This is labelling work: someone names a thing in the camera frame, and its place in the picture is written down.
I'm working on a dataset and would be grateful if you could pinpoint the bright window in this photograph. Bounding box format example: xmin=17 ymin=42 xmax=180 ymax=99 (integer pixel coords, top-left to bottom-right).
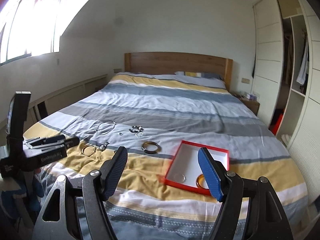
xmin=1 ymin=0 xmax=63 ymax=65

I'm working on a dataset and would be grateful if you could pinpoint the hanging striped shirt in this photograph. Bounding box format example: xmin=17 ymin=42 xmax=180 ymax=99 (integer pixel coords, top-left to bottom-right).
xmin=296 ymin=38 xmax=309 ymax=86

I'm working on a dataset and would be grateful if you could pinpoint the amber resin bangle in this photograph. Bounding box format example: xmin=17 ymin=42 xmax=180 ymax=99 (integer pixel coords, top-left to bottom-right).
xmin=196 ymin=174 xmax=209 ymax=190

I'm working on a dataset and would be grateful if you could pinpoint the silver metal clasp charm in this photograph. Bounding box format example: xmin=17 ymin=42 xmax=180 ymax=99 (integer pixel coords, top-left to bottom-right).
xmin=99 ymin=141 xmax=109 ymax=151

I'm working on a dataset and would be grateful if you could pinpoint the dark tortoiseshell bangle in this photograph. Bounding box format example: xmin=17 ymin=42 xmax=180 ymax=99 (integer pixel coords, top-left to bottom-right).
xmin=142 ymin=141 xmax=162 ymax=154

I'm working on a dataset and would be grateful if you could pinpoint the white wardrobe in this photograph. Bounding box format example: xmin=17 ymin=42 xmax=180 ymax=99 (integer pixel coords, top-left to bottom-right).
xmin=252 ymin=0 xmax=319 ymax=203

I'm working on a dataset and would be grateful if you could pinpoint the wooden headboard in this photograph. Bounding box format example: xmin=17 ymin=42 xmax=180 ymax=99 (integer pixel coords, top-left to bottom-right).
xmin=124 ymin=51 xmax=233 ymax=90

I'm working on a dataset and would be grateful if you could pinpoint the silver chain necklace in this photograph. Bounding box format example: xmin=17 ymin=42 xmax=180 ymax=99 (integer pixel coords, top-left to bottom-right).
xmin=93 ymin=120 xmax=117 ymax=136

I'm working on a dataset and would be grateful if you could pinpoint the wooden nightstand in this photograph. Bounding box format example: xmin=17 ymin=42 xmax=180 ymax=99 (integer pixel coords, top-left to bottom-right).
xmin=234 ymin=93 xmax=260 ymax=115

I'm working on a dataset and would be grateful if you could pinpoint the red jewelry box tray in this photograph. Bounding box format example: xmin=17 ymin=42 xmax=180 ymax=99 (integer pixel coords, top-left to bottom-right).
xmin=164 ymin=140 xmax=229 ymax=196

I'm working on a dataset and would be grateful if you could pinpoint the blue striped pillow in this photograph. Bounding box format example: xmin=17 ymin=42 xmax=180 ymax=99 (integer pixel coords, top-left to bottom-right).
xmin=175 ymin=71 xmax=223 ymax=81

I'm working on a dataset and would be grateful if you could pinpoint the low white wall cabinet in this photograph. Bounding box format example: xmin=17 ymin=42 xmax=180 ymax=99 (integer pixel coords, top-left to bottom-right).
xmin=23 ymin=74 xmax=108 ymax=131

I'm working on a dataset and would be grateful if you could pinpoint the striped bed duvet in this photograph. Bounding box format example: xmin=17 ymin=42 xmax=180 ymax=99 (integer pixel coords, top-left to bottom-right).
xmin=24 ymin=73 xmax=308 ymax=239

